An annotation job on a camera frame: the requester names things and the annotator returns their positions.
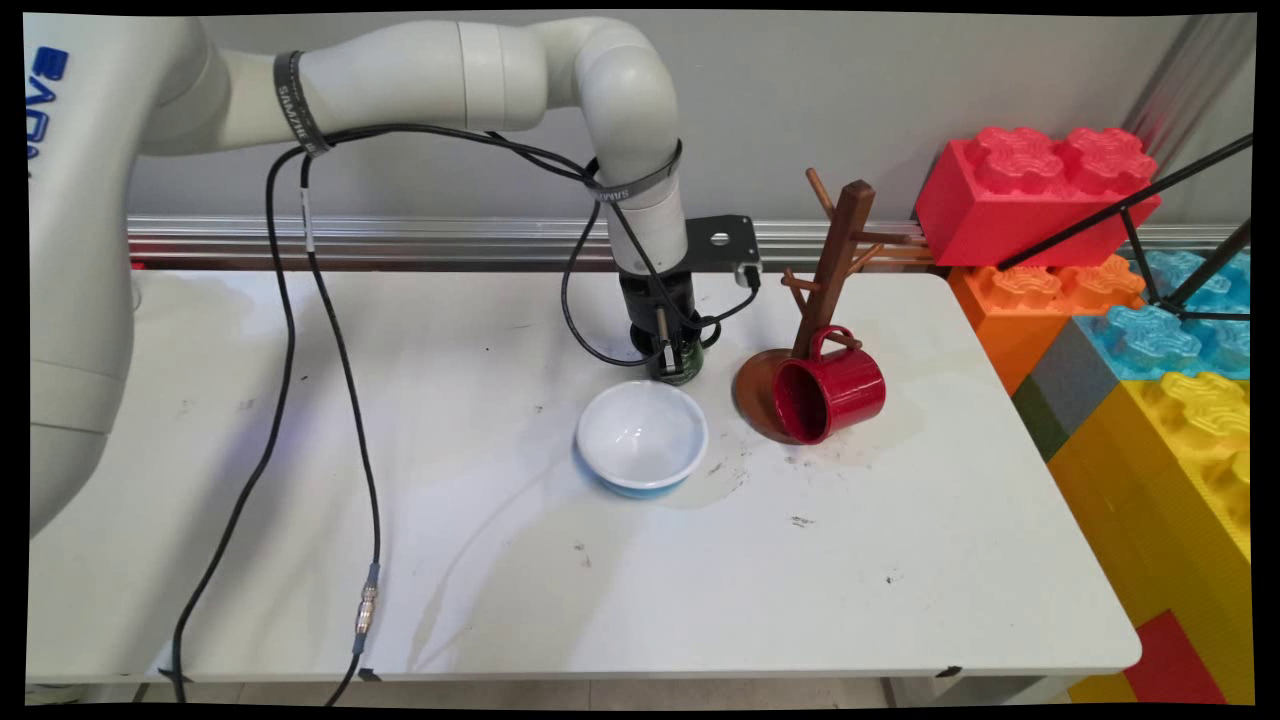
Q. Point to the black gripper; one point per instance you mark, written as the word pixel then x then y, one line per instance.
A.
pixel 655 295

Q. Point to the green ceramic mug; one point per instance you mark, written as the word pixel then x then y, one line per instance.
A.
pixel 690 368

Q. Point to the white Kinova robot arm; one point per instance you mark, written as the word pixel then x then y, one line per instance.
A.
pixel 90 300

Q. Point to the white and blue bowl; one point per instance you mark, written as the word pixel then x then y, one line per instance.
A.
pixel 640 435

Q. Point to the red ceramic mug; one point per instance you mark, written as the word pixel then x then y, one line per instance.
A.
pixel 845 390

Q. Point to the brown wooden mug tree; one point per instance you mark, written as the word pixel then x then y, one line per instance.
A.
pixel 835 270

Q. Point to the orange studded toy block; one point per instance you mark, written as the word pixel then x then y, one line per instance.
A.
pixel 1005 330

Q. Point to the dark green toy block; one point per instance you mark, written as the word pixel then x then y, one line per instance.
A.
pixel 1040 420

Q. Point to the large red studded block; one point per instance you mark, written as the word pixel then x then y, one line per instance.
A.
pixel 1030 210

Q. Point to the light blue studded block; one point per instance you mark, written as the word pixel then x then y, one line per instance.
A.
pixel 1140 335

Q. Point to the large yellow studded block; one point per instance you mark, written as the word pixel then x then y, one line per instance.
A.
pixel 1160 520

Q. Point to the vertical aluminium profile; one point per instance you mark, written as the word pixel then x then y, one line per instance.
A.
pixel 1190 80

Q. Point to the small red toy block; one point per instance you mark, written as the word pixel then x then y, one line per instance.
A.
pixel 1175 665

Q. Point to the aluminium table rail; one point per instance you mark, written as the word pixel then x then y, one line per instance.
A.
pixel 400 240

